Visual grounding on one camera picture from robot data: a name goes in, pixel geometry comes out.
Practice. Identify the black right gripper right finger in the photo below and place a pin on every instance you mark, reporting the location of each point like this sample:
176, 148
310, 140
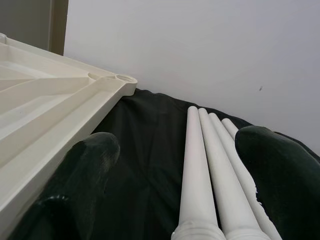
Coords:
285, 185

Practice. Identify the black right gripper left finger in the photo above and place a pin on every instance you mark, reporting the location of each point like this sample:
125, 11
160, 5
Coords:
82, 175

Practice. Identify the white tapered table leg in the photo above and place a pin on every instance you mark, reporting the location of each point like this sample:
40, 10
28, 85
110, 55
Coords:
197, 175
232, 155
221, 175
230, 126

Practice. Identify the white plastic children table top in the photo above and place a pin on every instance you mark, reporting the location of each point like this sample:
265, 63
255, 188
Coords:
50, 112

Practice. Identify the black table cloth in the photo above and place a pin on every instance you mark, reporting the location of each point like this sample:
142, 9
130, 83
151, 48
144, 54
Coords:
155, 150

